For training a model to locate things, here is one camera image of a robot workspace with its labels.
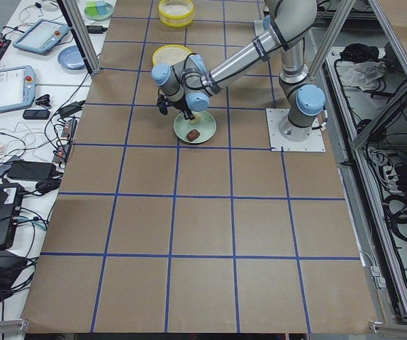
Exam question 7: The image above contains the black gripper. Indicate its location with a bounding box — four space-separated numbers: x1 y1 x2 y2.
157 90 194 120

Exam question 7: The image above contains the white steamed bun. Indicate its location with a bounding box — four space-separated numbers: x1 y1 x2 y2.
189 113 201 125

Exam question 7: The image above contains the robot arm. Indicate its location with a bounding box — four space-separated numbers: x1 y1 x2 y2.
151 0 321 140

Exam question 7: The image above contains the yellow steamer basket centre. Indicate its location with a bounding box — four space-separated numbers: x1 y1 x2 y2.
152 44 192 68

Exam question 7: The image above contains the brown steamed bun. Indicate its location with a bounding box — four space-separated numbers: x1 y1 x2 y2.
186 129 200 142

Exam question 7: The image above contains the light green plate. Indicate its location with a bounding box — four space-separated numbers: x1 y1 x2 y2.
173 111 217 144

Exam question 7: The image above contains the black power adapter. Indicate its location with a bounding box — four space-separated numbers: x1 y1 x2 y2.
86 25 108 35

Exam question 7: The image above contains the blue plate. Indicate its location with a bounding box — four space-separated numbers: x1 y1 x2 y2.
57 45 86 70

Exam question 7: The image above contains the green bowl with sponges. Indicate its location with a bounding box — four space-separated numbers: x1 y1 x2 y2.
84 1 114 21

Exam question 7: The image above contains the teach pendant far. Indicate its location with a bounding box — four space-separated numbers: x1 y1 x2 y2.
13 19 69 55

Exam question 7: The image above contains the teach pendant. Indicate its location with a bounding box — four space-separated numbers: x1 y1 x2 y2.
0 65 36 113
13 19 69 55

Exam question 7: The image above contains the teach pendant near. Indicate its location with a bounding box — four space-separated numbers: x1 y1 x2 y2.
0 65 36 113

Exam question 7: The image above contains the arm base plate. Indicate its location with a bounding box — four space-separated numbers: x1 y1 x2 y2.
266 108 325 153

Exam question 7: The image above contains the aluminium frame post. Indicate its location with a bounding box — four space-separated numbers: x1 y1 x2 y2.
57 0 100 76

